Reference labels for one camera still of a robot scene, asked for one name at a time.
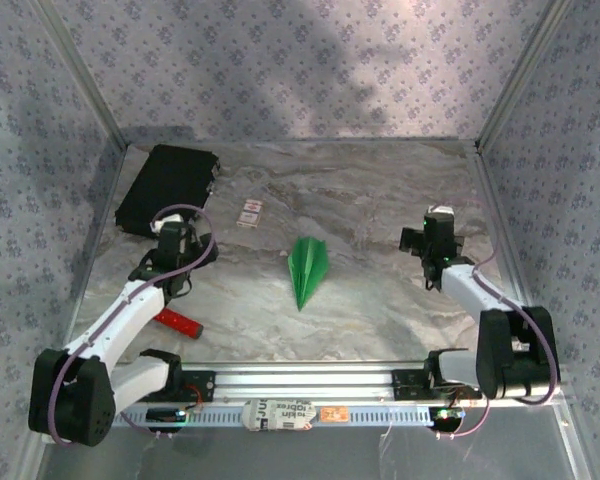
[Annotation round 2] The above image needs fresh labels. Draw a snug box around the green paper sheet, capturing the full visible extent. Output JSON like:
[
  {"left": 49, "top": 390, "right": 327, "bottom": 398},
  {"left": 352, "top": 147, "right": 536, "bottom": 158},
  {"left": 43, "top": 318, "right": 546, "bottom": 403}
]
[{"left": 287, "top": 236, "right": 329, "bottom": 312}]

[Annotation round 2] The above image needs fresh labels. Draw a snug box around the small red white card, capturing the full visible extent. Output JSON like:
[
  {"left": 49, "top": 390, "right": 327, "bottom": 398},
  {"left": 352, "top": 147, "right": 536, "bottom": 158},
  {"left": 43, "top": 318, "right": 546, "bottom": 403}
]
[{"left": 235, "top": 198, "right": 264, "bottom": 230}]

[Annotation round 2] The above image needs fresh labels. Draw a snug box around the black rectangular case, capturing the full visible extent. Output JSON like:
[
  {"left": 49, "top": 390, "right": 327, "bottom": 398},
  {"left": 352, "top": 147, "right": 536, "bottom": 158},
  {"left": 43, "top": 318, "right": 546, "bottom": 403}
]
[{"left": 114, "top": 143, "right": 222, "bottom": 236}]

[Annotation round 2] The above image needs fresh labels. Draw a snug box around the red cylinder with silver end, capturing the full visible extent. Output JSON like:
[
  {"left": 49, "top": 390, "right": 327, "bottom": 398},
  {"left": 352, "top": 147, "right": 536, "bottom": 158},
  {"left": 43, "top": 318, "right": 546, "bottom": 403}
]
[{"left": 154, "top": 307, "right": 204, "bottom": 341}]

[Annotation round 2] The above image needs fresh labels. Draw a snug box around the left controller board with LED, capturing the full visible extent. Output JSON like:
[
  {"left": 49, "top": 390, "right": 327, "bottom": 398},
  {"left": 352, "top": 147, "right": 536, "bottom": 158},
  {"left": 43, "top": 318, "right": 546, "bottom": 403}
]
[{"left": 146, "top": 407, "right": 189, "bottom": 425}]

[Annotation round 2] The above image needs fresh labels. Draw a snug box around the controller board with led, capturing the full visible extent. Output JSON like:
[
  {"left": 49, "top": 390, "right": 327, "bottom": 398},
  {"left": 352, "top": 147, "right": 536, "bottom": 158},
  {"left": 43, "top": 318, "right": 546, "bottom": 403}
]
[
  {"left": 146, "top": 407, "right": 189, "bottom": 425},
  {"left": 428, "top": 406, "right": 466, "bottom": 422}
]

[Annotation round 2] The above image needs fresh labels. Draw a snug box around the right controller board with LED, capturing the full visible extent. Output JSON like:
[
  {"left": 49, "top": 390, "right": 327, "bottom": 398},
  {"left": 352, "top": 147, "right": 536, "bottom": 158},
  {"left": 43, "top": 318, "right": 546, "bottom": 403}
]
[{"left": 428, "top": 406, "right": 466, "bottom": 422}]

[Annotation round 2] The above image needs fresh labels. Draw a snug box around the white printed label roll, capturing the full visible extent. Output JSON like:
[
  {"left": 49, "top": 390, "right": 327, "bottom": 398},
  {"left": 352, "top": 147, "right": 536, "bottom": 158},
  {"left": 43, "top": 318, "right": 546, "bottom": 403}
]
[{"left": 242, "top": 398, "right": 317, "bottom": 432}]

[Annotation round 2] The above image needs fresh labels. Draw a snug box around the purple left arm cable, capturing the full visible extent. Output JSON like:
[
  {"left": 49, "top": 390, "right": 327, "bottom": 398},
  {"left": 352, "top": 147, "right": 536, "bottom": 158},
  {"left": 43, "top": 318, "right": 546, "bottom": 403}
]
[{"left": 47, "top": 204, "right": 217, "bottom": 446}]

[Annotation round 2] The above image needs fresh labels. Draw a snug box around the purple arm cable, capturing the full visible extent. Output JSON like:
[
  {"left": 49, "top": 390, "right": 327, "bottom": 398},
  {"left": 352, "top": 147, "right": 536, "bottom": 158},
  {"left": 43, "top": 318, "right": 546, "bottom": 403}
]
[
  {"left": 47, "top": 204, "right": 217, "bottom": 446},
  {"left": 439, "top": 199, "right": 556, "bottom": 441}
]

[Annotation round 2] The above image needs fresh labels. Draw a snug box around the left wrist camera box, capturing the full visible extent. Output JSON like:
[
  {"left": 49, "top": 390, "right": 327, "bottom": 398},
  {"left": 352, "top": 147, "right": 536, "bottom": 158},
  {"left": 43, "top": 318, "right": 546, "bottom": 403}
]
[{"left": 149, "top": 213, "right": 185, "bottom": 234}]

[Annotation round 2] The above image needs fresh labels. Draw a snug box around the aluminium side rail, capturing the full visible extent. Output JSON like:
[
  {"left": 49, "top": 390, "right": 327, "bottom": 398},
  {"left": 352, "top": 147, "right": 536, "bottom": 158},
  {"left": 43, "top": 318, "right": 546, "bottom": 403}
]
[
  {"left": 58, "top": 144, "right": 131, "bottom": 364},
  {"left": 467, "top": 147, "right": 549, "bottom": 364}
]

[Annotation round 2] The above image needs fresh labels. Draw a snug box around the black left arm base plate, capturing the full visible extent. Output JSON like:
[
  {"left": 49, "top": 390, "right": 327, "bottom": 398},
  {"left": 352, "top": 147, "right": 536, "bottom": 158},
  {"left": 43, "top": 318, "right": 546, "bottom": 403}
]
[{"left": 172, "top": 370, "right": 216, "bottom": 404}]

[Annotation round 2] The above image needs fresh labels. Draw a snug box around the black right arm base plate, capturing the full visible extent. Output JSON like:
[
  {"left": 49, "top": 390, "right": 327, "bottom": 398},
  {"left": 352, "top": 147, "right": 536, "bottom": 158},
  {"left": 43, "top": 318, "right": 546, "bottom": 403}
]
[{"left": 390, "top": 368, "right": 483, "bottom": 401}]

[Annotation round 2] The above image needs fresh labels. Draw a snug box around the aluminium mounting rail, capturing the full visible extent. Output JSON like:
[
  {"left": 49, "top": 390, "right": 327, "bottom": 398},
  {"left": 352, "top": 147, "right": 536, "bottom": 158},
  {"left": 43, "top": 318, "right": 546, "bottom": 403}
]
[{"left": 112, "top": 362, "right": 574, "bottom": 407}]

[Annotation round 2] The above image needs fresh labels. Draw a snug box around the grey slotted cable duct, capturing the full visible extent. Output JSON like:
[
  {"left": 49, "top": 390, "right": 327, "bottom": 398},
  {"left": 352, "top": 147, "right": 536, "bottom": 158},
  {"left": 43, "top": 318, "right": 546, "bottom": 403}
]
[{"left": 114, "top": 405, "right": 434, "bottom": 429}]

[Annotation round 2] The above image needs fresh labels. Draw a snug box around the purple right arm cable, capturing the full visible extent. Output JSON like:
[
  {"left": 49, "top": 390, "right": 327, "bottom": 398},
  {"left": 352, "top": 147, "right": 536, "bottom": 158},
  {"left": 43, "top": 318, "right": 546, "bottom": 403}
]
[{"left": 439, "top": 199, "right": 556, "bottom": 441}]

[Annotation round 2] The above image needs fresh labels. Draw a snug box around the aluminium frame post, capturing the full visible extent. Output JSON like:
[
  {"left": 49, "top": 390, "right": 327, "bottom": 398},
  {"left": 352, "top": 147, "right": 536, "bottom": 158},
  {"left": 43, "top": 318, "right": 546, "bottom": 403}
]
[
  {"left": 476, "top": 0, "right": 575, "bottom": 149},
  {"left": 32, "top": 0, "right": 130, "bottom": 149}
]

